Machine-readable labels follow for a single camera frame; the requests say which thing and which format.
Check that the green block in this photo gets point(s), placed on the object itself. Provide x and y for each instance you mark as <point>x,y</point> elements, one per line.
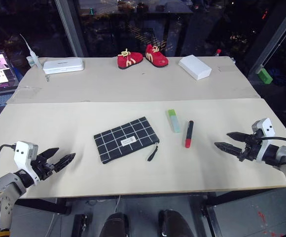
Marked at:
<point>265,76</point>

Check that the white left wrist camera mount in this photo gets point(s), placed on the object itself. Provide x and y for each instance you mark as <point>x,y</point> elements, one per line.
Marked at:
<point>24,154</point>

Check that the white cardboard box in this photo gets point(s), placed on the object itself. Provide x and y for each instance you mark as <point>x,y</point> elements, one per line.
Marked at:
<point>194,67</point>

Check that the red shoe with laces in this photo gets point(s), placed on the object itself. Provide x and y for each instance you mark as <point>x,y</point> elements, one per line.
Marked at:
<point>129,60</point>
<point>156,58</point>

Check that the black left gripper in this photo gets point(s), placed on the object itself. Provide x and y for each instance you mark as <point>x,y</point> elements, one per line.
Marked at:
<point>42,168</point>

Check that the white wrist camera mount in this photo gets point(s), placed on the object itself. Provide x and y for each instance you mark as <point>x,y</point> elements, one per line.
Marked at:
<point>24,154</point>
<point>265,133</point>

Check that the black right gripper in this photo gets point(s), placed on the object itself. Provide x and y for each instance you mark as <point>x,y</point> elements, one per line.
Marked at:
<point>251,146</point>

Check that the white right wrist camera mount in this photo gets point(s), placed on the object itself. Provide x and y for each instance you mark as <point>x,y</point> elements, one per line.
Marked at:
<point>265,133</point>

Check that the black grid pencil pouch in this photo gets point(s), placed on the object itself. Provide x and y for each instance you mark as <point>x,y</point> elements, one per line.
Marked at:
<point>125,140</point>

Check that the white rectangular case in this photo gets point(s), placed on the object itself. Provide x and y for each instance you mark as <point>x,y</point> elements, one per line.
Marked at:
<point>63,66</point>

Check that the dark rounded foot shape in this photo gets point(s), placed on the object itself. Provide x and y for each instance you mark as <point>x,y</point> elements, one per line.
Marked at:
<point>114,224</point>

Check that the black red marker pen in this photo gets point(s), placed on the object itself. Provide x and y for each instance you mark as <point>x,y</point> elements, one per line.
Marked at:
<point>189,134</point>

